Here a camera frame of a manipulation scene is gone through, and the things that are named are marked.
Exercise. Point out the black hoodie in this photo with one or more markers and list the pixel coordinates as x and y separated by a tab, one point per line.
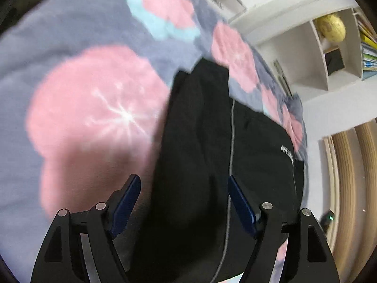
194	153

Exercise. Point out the row of books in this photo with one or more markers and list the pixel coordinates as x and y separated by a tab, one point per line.
368	53

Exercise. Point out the black device with green light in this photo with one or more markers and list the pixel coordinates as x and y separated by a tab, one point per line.
328	221

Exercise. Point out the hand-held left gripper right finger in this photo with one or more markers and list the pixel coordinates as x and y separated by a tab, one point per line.
241	203

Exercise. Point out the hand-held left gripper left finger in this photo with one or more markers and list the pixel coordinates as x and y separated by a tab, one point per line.
126	200

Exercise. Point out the floral fleece blanket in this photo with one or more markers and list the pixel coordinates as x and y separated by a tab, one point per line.
88	109

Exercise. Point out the black box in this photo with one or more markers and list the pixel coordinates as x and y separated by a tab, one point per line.
335	60

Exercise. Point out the white shelf unit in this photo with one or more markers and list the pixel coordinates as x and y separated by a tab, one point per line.
294	53

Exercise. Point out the yellow ball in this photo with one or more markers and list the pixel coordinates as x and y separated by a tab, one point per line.
331	28

